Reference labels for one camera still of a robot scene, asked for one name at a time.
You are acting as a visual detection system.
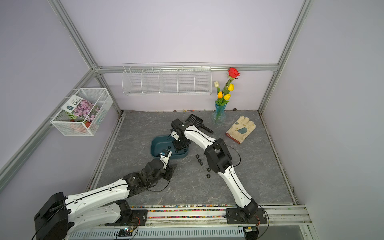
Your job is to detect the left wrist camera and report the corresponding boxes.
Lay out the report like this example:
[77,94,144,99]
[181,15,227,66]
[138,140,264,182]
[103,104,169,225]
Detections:
[160,149,172,170]

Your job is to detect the red and yellow flowers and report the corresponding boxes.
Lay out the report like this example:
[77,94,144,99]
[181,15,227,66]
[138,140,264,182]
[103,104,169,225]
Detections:
[214,68,241,106]

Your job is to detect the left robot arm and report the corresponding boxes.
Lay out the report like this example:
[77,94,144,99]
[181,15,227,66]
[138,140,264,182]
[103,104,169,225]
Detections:
[32,150,176,240]

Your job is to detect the white wire wall shelf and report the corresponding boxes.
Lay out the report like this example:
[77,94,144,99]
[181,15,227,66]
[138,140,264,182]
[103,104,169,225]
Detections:
[122,63,213,95]

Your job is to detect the white wire basket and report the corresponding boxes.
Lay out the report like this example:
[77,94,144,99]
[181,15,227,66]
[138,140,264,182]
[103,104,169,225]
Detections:
[51,88,113,137]

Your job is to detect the black plastic scoop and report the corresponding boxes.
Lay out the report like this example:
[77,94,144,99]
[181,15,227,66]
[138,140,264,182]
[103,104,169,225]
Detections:
[186,114,214,134]

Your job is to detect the teal plastic storage box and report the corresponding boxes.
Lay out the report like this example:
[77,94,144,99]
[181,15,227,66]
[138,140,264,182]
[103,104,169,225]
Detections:
[150,135,189,160]

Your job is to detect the metal base rail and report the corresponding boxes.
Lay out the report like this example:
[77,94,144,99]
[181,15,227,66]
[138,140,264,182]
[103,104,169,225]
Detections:
[69,205,318,240]

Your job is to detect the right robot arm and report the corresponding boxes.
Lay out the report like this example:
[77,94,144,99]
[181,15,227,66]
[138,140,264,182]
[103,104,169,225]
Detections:
[171,119,269,226]

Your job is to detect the cream work glove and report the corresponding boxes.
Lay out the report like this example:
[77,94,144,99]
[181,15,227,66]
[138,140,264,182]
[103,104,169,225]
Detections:
[226,116,256,144]

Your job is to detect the pink flower packet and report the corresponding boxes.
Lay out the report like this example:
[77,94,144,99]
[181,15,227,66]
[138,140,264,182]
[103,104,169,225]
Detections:
[61,95,101,123]

